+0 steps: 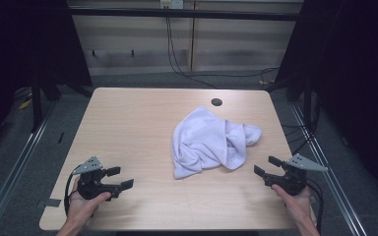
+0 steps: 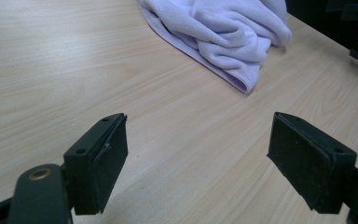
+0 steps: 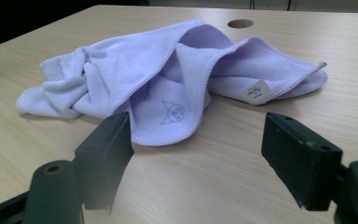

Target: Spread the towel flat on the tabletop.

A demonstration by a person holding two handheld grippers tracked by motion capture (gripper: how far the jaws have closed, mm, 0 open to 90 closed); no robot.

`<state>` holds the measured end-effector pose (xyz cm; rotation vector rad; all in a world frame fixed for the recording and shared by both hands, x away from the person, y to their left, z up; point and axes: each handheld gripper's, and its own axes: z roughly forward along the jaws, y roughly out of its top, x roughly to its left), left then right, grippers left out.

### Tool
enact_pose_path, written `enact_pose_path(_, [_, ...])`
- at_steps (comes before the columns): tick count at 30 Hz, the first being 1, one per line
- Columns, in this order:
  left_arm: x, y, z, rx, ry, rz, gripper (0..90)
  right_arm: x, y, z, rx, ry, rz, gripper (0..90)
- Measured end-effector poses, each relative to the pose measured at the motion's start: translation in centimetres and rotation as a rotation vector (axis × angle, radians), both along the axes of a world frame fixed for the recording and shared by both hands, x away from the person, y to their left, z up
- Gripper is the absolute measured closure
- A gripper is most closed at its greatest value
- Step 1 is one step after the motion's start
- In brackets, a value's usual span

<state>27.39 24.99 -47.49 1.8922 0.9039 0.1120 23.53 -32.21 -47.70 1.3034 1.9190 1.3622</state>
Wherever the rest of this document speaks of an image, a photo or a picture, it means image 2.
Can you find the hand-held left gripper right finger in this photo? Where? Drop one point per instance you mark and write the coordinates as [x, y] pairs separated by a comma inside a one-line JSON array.
[[307, 161]]

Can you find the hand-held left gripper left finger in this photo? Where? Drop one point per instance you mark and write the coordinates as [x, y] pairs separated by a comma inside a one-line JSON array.
[[96, 165]]

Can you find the white patterned towel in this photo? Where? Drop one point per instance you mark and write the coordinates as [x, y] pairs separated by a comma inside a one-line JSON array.
[[223, 31]]

